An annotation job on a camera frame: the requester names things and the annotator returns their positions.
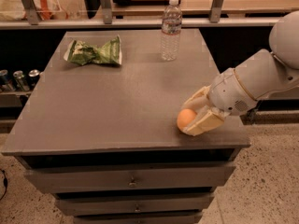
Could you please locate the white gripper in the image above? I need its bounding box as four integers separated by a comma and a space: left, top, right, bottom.
182, 68, 257, 136

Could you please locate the orange fruit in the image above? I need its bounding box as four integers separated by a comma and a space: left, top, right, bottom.
177, 109, 197, 131

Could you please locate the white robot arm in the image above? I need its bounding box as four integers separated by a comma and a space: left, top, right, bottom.
177, 11, 299, 136

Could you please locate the green jalapeno chip bag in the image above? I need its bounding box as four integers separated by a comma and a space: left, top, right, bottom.
64, 35, 122, 66

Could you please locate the white orange plastic bag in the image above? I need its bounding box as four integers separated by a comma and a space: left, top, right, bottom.
0, 0, 61, 21

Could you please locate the clear plastic water bottle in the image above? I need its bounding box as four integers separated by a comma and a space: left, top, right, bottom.
161, 0, 182, 61

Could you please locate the grey drawer cabinet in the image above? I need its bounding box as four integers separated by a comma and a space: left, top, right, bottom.
0, 28, 252, 224

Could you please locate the middle grey drawer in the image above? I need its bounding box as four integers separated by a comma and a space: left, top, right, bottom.
55, 192, 214, 217

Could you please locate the grey drawer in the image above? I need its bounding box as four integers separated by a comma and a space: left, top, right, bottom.
55, 192, 214, 217
25, 161, 235, 193
74, 211, 202, 224

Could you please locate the bottom grey drawer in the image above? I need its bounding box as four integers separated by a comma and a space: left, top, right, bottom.
74, 211, 202, 224

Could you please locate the top grey drawer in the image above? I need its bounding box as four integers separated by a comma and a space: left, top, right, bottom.
25, 161, 235, 193

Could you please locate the right soda can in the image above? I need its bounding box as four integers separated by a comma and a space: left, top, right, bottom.
28, 69, 41, 88

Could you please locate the soda can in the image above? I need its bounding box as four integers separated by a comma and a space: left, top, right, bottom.
13, 70, 30, 91
28, 69, 41, 88
0, 70, 16, 91

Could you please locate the middle soda can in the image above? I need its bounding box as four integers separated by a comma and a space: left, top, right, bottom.
13, 70, 30, 91

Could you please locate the left soda can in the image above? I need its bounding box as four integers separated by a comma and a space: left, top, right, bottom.
0, 70, 16, 91

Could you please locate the black cable on floor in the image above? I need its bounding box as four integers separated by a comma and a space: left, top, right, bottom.
0, 168, 9, 202

